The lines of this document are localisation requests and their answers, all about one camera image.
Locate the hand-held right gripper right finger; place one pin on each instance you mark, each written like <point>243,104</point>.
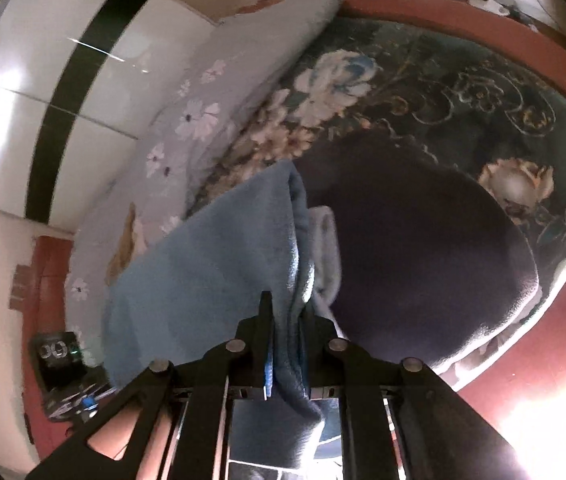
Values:
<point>320,360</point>

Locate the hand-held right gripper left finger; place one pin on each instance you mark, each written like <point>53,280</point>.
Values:
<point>268,375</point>

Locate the blue garment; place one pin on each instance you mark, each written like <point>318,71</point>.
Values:
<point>203,270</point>

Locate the tan knitted garment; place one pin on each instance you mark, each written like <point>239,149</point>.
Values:
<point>125,245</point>

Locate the dark navy garment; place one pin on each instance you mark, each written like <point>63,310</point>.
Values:
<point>413,240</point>

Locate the white wardrobe with black stripe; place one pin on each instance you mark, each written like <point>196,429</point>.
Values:
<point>13,135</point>

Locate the teal floral bed sheet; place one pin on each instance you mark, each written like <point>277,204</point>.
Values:
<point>488,125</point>

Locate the light blue floral duvet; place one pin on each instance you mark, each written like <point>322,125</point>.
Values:
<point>243,50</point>

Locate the grey wall panel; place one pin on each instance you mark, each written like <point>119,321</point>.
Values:
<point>19,299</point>
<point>23,276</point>

